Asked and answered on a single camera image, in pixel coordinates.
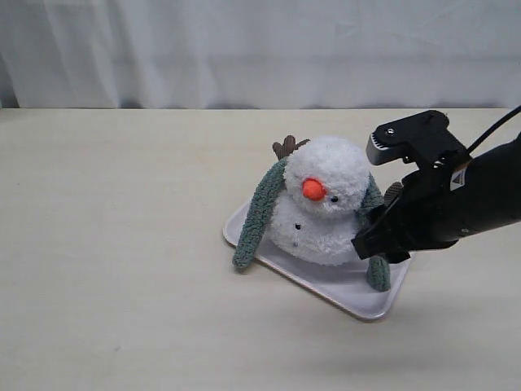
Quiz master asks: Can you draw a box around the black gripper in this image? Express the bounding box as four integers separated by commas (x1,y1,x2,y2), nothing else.
352,168,476,264

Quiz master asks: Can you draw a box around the green fuzzy scarf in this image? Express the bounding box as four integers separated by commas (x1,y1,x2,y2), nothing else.
232,159,393,293

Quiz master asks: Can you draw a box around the white plush snowman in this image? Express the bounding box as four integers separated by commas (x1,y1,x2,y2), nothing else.
266,135,383,266

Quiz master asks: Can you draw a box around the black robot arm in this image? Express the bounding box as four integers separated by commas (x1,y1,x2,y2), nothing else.
352,125,520,263

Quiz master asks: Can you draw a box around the white square tray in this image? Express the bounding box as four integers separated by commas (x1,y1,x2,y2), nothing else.
222,199,416,323

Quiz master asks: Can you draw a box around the white curtain backdrop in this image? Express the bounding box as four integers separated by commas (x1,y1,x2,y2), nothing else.
1,1,520,109

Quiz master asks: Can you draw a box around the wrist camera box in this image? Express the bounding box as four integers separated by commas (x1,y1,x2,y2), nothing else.
366,110,470,170

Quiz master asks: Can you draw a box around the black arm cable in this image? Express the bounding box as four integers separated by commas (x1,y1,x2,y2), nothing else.
466,103,521,154

